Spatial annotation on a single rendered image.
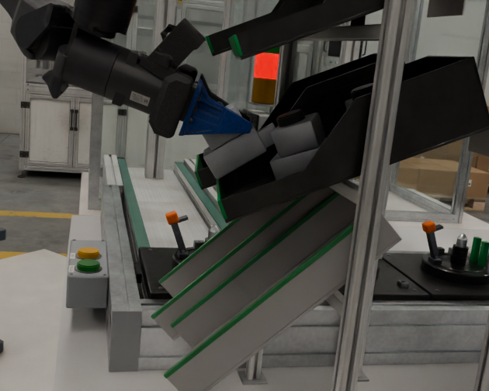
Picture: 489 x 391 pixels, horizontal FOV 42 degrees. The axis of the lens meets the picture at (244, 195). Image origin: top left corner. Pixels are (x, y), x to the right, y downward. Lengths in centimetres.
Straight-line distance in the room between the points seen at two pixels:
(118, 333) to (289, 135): 47
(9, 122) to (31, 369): 832
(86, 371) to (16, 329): 19
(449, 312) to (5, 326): 76
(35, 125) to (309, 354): 553
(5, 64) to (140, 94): 857
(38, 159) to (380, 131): 596
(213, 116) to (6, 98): 863
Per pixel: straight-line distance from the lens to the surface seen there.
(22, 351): 111
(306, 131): 67
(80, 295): 115
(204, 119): 67
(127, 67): 68
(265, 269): 79
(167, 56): 68
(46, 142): 645
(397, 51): 62
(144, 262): 118
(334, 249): 66
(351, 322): 65
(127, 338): 101
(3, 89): 926
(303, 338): 108
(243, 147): 69
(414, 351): 118
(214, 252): 93
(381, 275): 125
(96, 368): 105
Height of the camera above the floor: 135
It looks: 12 degrees down
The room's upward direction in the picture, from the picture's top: 6 degrees clockwise
